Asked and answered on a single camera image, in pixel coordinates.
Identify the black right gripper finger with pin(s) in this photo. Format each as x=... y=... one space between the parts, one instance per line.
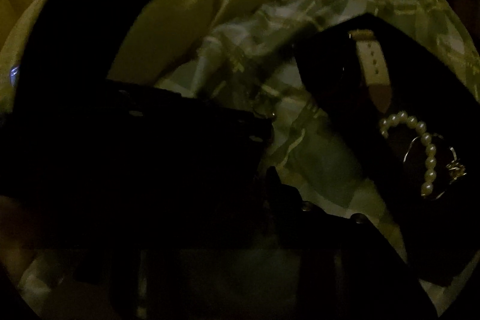
x=146 y=206

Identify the silver chain jewelry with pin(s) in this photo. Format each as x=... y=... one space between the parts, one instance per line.
x=455 y=168

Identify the black jewelry tray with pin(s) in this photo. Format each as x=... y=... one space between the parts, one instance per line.
x=380 y=88

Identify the blue green plaid bedsheet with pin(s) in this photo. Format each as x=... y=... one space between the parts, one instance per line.
x=246 y=65

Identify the thin silver ring jewelry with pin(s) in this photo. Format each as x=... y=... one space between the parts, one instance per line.
x=414 y=147

